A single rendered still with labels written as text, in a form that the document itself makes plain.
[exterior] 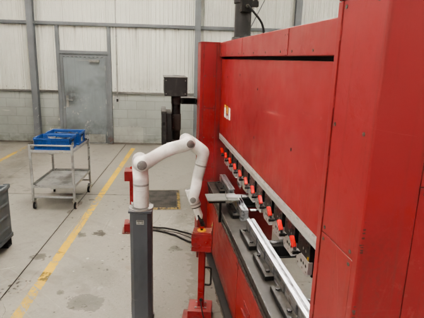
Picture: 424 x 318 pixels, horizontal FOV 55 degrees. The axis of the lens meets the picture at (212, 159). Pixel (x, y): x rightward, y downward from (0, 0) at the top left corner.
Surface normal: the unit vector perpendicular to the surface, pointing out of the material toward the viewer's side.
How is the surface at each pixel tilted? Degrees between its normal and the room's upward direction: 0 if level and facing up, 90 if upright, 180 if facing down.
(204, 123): 90
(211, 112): 90
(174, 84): 90
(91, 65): 90
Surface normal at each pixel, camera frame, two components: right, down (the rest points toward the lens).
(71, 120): 0.04, 0.24
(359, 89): -0.99, 0.00
